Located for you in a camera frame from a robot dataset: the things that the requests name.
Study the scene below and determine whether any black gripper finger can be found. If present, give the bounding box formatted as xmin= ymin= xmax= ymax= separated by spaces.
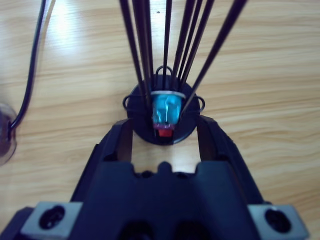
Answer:
xmin=197 ymin=116 xmax=265 ymax=205
xmin=70 ymin=118 xmax=133 ymax=203

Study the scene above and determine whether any blue coffee capsule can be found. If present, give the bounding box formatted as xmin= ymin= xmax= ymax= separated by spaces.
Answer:
xmin=150 ymin=91 xmax=186 ymax=126

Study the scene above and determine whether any purple coffee capsule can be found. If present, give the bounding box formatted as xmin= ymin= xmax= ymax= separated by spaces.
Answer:
xmin=152 ymin=122 xmax=177 ymax=131

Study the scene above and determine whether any red coffee capsule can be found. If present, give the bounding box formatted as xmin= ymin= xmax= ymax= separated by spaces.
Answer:
xmin=156 ymin=128 xmax=175 ymax=138

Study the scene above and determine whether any black capsule holder with rods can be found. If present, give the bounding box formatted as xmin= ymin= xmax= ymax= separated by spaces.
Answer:
xmin=119 ymin=0 xmax=247 ymax=147

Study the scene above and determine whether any black power cord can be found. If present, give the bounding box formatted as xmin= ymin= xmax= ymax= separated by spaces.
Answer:
xmin=7 ymin=0 xmax=48 ymax=131

